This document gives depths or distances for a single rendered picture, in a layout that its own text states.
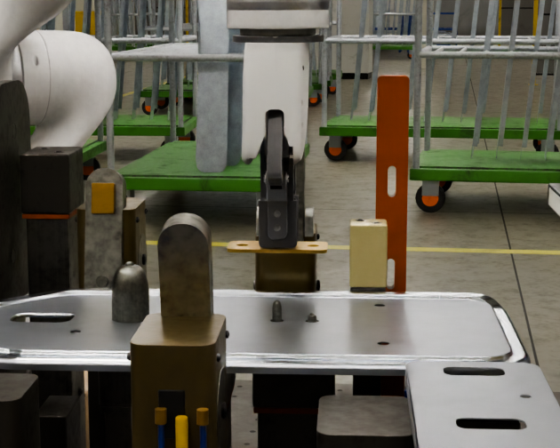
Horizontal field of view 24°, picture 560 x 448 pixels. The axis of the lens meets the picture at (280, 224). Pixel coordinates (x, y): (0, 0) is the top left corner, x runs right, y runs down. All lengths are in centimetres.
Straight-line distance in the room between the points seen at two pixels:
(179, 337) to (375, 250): 36
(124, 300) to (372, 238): 25
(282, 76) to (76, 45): 67
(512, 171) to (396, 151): 652
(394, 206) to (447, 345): 24
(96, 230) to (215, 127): 621
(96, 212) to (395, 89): 31
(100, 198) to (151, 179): 609
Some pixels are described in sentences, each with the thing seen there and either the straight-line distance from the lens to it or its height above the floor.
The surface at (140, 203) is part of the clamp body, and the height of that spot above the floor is 107.
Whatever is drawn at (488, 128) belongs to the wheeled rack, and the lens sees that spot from 1023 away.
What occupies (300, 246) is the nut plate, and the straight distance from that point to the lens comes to 109.
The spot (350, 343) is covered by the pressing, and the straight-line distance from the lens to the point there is 104.
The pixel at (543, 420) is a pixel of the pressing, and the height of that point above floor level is 100.
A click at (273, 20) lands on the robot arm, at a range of 103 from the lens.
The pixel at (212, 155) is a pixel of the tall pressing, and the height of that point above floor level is 39.
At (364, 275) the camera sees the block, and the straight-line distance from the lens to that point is 121.
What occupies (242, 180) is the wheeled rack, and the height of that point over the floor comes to 27.
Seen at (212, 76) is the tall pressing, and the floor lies 83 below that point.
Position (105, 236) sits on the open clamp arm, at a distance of 126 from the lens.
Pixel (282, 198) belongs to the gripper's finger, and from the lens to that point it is 106.
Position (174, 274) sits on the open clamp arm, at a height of 108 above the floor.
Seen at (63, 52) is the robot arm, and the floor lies 121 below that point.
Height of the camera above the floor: 127
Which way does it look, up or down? 10 degrees down
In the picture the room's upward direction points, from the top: straight up
